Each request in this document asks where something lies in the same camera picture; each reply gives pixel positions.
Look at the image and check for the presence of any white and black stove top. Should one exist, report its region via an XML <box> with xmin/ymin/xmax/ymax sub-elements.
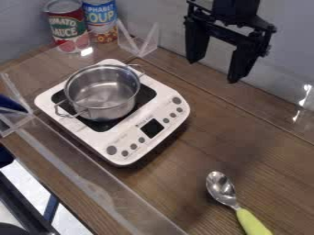
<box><xmin>34</xmin><ymin>59</ymin><xmax>189</xmax><ymax>166</ymax></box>

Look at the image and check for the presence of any silver pot with handles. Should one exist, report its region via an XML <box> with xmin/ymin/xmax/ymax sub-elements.
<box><xmin>53</xmin><ymin>64</ymin><xmax>144</xmax><ymax>121</ymax></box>

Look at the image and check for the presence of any alphabet soup can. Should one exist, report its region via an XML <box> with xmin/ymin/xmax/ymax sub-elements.
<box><xmin>82</xmin><ymin>0</ymin><xmax>117</xmax><ymax>43</ymax></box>

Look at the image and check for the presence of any clear acrylic front barrier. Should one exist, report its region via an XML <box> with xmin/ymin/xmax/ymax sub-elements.
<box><xmin>0</xmin><ymin>73</ymin><xmax>188</xmax><ymax>235</ymax></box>

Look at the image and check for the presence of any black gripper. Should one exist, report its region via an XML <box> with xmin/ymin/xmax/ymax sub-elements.
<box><xmin>184</xmin><ymin>0</ymin><xmax>276</xmax><ymax>84</ymax></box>

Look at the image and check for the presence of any spoon with green handle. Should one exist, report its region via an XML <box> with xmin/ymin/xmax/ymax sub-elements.
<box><xmin>205</xmin><ymin>171</ymin><xmax>273</xmax><ymax>235</ymax></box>

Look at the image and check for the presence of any clear acrylic corner bracket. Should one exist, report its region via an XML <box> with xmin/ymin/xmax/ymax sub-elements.
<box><xmin>116</xmin><ymin>20</ymin><xmax>159</xmax><ymax>58</ymax></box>

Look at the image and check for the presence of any tomato sauce can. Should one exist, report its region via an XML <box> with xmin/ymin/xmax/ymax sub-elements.
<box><xmin>42</xmin><ymin>0</ymin><xmax>89</xmax><ymax>53</ymax></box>

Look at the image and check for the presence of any black metal table frame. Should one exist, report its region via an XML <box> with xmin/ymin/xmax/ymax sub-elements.
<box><xmin>0</xmin><ymin>173</ymin><xmax>60</xmax><ymax>235</ymax></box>

